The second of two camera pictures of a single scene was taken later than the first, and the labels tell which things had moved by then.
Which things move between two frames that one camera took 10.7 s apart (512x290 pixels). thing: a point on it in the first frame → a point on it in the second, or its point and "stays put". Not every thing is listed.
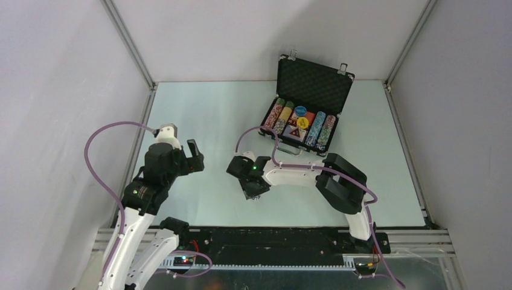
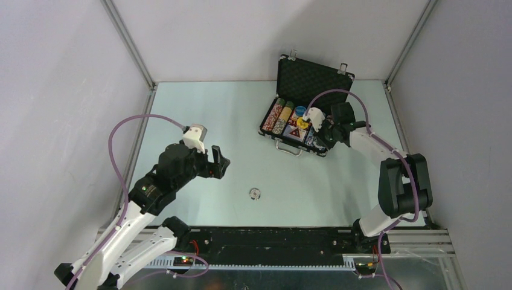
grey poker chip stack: x=284 y=117 stays put
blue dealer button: x=300 y=110 stays put
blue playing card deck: x=290 y=128 → x=310 y=137
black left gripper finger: x=193 y=147 → x=217 y=154
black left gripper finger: x=195 y=164 → x=219 y=168
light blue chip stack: x=314 y=128 stays put
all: x=296 y=132 stays put
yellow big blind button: x=302 y=122 stays put
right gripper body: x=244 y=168 → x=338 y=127
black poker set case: x=310 y=100 stays put
